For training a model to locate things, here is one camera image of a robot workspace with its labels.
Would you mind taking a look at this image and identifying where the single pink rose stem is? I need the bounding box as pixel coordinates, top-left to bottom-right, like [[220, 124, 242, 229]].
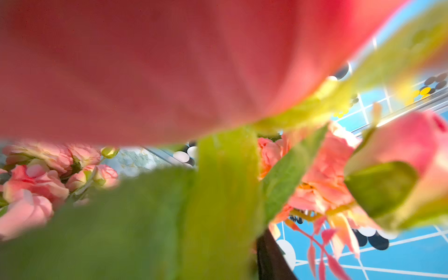
[[1, 1, 448, 280]]

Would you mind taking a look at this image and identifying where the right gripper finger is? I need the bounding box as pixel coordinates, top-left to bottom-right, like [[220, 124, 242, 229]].
[[256, 229, 297, 280]]

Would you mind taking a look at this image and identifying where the right corner aluminium post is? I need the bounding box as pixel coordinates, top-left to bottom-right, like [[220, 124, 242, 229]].
[[338, 87, 448, 134]]

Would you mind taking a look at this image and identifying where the pink peony flower stem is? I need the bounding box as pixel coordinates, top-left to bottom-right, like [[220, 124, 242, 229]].
[[344, 111, 448, 231]]

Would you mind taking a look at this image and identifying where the pile of artificial flowers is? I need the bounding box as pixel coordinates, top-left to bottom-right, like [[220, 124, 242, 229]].
[[1, 141, 119, 241]]

